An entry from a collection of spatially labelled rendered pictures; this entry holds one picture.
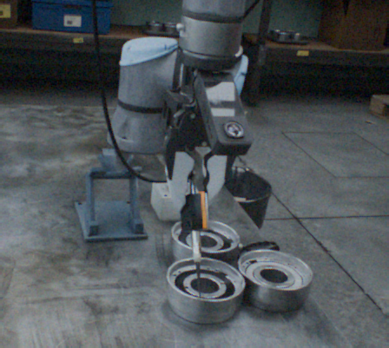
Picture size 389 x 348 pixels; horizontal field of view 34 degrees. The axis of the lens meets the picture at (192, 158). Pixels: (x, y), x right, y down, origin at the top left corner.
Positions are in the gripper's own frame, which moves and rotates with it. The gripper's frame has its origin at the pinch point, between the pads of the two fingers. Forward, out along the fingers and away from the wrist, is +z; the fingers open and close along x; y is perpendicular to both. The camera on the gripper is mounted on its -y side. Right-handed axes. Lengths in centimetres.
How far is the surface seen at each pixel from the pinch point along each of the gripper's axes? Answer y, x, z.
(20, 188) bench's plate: 34.5, 20.0, 13.2
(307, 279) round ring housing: -4.1, -16.9, 10.2
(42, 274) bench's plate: 6.0, 18.6, 13.2
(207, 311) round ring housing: -8.7, -0.4, 10.6
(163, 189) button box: 23.3, -2.9, 8.7
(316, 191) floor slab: 196, -141, 94
